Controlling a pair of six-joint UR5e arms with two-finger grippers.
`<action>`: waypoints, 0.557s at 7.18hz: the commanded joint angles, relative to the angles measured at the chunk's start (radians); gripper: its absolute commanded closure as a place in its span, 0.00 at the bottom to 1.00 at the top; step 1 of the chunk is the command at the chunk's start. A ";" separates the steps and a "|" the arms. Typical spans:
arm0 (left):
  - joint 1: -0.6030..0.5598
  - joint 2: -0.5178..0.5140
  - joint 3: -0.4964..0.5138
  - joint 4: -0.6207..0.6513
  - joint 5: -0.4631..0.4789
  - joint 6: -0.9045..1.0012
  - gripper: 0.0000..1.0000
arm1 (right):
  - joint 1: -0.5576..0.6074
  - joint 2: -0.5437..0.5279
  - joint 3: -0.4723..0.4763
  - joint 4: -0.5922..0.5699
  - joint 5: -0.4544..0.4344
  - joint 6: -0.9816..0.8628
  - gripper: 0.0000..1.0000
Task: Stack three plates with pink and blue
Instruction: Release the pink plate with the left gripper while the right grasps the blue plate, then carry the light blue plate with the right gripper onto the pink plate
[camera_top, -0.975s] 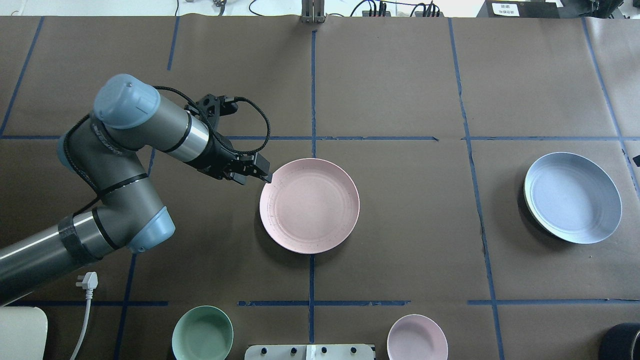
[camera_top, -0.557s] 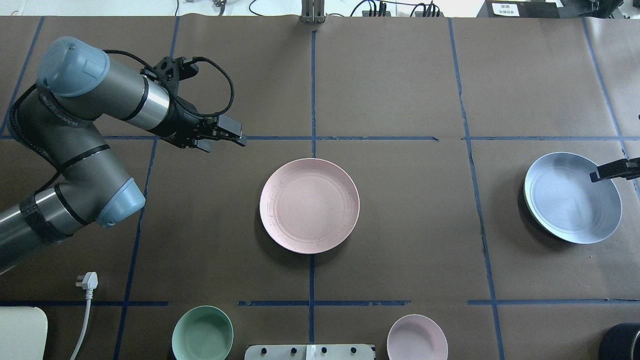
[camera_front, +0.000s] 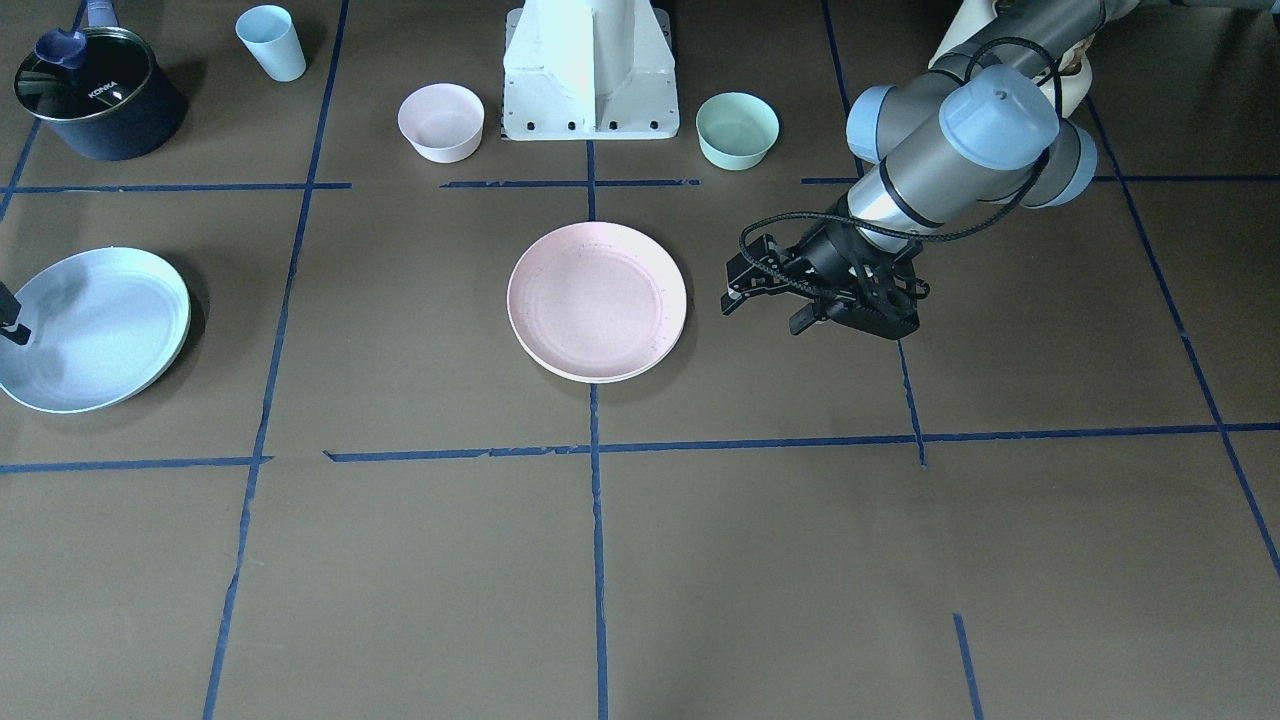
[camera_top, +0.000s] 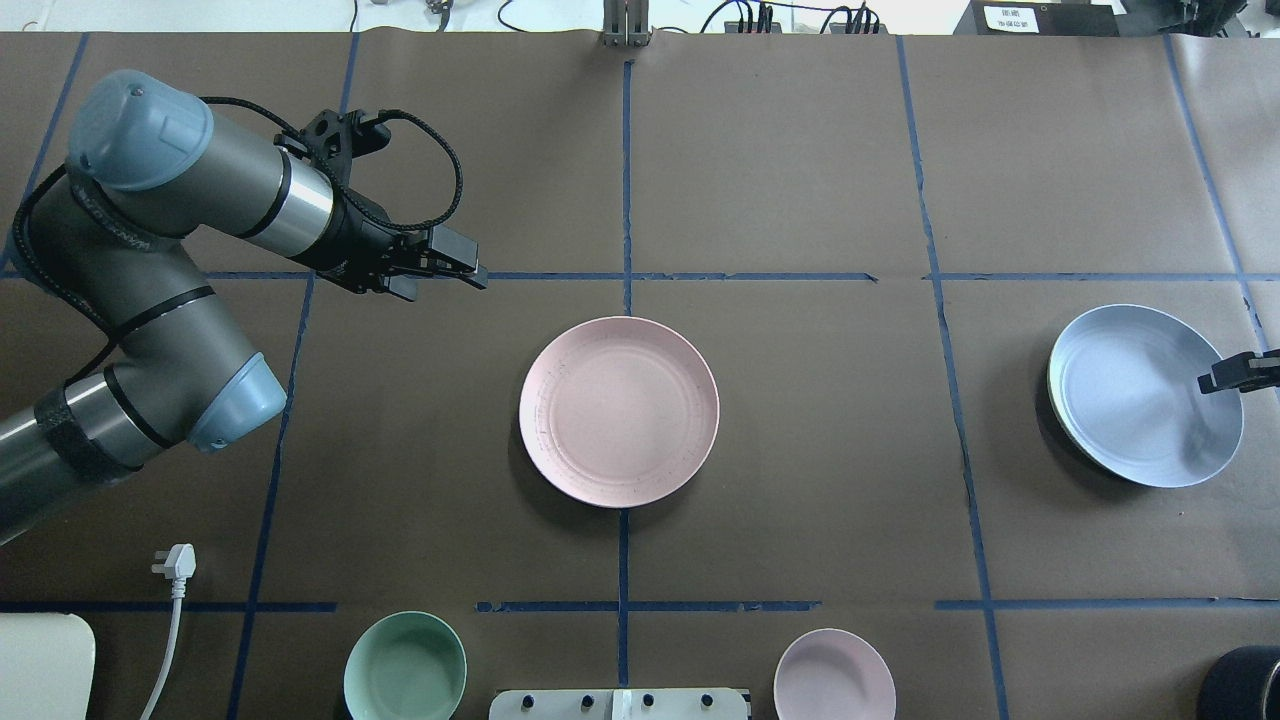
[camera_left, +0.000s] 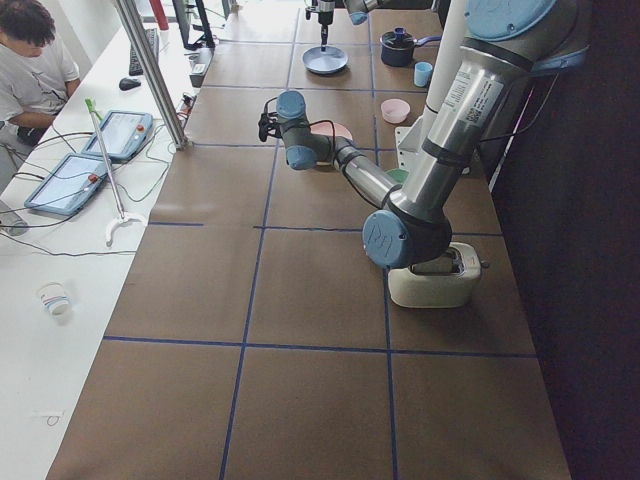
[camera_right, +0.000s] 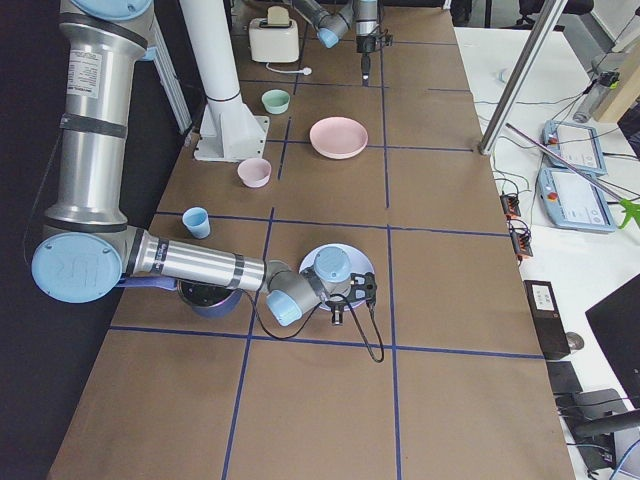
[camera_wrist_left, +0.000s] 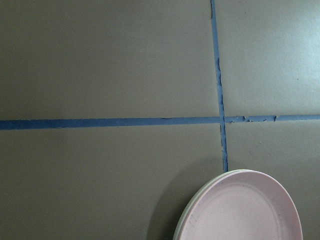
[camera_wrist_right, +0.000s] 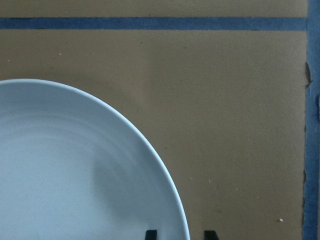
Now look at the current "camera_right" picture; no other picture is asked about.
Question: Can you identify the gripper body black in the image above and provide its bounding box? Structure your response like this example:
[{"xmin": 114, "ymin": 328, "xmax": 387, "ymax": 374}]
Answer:
[
  {"xmin": 327, "ymin": 294, "xmax": 350, "ymax": 311},
  {"xmin": 356, "ymin": 33, "xmax": 376, "ymax": 55}
]

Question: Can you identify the blue plate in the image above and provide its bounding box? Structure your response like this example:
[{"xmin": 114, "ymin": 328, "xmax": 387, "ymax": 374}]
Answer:
[{"xmin": 299, "ymin": 243, "xmax": 375, "ymax": 284}]

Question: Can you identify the pink plate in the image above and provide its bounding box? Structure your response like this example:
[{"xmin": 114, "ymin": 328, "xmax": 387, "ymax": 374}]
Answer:
[{"xmin": 309, "ymin": 117, "xmax": 369, "ymax": 160}]

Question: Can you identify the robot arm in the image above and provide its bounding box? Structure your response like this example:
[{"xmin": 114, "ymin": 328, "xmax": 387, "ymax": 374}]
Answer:
[
  {"xmin": 31, "ymin": 1, "xmax": 354, "ymax": 325},
  {"xmin": 286, "ymin": 0, "xmax": 380, "ymax": 86}
]

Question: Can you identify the white toaster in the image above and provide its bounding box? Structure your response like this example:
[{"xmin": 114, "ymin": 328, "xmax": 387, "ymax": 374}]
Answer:
[{"xmin": 248, "ymin": 18, "xmax": 300, "ymax": 63}]

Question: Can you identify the bread slice in toaster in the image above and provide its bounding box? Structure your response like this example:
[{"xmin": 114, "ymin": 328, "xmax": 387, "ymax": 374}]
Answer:
[{"xmin": 266, "ymin": 6, "xmax": 290, "ymax": 28}]

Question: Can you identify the green bowl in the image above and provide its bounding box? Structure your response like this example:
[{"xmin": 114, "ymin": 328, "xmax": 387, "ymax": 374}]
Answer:
[{"xmin": 261, "ymin": 89, "xmax": 290, "ymax": 114}]

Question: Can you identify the dark blue saucepan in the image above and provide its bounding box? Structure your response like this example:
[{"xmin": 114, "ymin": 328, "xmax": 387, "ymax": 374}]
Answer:
[{"xmin": 115, "ymin": 277, "xmax": 245, "ymax": 319}]

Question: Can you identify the pink bowl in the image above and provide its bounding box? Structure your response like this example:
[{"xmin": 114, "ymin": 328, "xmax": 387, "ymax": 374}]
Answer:
[{"xmin": 237, "ymin": 158, "xmax": 272, "ymax": 188}]

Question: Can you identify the blue plastic cup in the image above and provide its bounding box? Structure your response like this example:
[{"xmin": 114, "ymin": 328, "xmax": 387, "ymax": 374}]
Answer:
[{"xmin": 182, "ymin": 207, "xmax": 211, "ymax": 239}]

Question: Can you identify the orange black terminal block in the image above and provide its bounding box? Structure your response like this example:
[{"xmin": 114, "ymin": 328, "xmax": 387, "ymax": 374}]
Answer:
[{"xmin": 500, "ymin": 193, "xmax": 521, "ymax": 219}]

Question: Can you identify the black box with label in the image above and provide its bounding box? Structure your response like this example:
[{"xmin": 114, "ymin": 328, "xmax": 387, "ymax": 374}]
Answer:
[{"xmin": 523, "ymin": 280, "xmax": 570, "ymax": 360}]

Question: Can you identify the upper teach pendant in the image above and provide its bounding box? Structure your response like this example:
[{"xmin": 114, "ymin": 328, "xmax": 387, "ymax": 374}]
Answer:
[{"xmin": 541, "ymin": 120, "xmax": 607, "ymax": 176}]

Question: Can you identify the teach pendant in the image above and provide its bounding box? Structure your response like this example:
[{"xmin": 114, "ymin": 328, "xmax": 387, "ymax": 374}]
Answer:
[
  {"xmin": 537, "ymin": 167, "xmax": 617, "ymax": 233},
  {"xmin": 541, "ymin": 120, "xmax": 607, "ymax": 176}
]

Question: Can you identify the lower teach pendant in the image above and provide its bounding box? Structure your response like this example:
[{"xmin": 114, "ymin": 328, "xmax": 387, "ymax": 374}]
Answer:
[{"xmin": 537, "ymin": 167, "xmax": 617, "ymax": 233}]

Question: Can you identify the black monitor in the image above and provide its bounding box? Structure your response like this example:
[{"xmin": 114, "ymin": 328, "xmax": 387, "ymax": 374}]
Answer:
[{"xmin": 586, "ymin": 282, "xmax": 639, "ymax": 406}]

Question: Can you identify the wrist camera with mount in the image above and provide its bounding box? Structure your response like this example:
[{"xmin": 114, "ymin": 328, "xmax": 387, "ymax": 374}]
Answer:
[
  {"xmin": 373, "ymin": 29, "xmax": 394, "ymax": 51},
  {"xmin": 347, "ymin": 272, "xmax": 377, "ymax": 308}
]

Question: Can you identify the black camera cable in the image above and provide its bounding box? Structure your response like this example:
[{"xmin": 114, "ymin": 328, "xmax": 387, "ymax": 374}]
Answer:
[{"xmin": 252, "ymin": 292, "xmax": 386, "ymax": 364}]

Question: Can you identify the white toaster power cable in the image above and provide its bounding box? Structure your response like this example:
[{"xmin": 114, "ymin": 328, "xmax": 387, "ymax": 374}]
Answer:
[{"xmin": 264, "ymin": 61, "xmax": 315, "ymax": 77}]

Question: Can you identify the aluminium frame post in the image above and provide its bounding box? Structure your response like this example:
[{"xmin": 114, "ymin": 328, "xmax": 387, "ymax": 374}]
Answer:
[{"xmin": 478, "ymin": 0, "xmax": 568, "ymax": 155}]

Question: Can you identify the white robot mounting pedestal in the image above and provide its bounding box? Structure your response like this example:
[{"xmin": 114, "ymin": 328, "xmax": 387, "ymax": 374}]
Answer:
[{"xmin": 180, "ymin": 0, "xmax": 270, "ymax": 162}]

